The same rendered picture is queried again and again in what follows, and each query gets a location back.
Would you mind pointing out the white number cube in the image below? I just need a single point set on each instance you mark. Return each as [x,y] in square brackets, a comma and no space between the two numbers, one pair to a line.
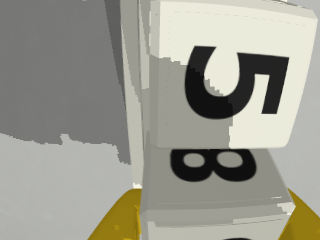
[212,194]
[226,74]

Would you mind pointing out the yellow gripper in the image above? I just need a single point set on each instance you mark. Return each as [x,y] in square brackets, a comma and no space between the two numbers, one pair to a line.
[122,221]

